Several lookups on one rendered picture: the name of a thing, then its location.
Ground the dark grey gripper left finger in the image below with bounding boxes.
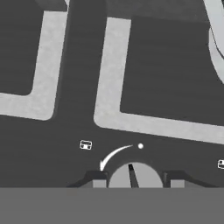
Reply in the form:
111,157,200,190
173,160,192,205
66,170,109,189

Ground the dark grey stove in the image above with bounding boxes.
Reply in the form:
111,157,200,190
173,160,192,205
0,0,224,189

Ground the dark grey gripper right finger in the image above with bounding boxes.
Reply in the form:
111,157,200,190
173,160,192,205
162,170,219,189

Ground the grey stove knob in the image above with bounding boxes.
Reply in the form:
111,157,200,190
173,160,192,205
108,162,164,189

